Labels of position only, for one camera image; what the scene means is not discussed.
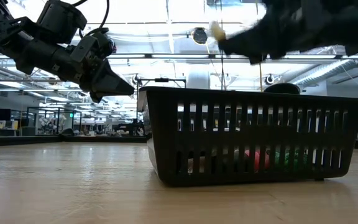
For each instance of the black curved bracket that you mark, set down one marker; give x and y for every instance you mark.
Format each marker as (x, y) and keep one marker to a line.
(67, 132)

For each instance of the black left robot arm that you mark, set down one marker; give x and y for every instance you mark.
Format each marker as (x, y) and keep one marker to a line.
(26, 53)

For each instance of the grey ceiling pipe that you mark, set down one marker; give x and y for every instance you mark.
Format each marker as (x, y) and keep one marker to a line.
(11, 80)

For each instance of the black framed robot cell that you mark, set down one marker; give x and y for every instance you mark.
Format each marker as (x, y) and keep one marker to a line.
(47, 123)

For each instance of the coral pink nail polish bottle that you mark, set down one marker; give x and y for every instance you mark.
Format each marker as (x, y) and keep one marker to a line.
(256, 160)

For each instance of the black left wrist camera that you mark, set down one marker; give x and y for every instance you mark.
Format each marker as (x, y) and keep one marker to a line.
(85, 46)

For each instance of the small ceiling reel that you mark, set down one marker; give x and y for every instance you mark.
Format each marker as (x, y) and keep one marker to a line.
(269, 79)
(227, 77)
(135, 79)

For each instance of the black slotted plastic basket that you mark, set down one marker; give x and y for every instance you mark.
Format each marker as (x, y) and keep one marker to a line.
(166, 124)

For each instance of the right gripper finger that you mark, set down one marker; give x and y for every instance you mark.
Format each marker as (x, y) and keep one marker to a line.
(266, 57)
(256, 35)

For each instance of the silver ceiling duct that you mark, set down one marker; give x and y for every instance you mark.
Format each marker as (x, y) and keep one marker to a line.
(319, 73)

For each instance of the green nail polish bottle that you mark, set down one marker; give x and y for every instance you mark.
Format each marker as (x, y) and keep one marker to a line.
(291, 158)

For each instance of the black metal stand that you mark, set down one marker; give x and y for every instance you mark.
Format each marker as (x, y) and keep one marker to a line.
(162, 80)

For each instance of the yellow nail polish bottle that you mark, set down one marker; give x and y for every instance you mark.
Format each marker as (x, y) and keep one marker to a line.
(217, 31)

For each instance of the clear pink nail polish bottle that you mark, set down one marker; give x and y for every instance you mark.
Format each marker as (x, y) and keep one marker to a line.
(194, 161)

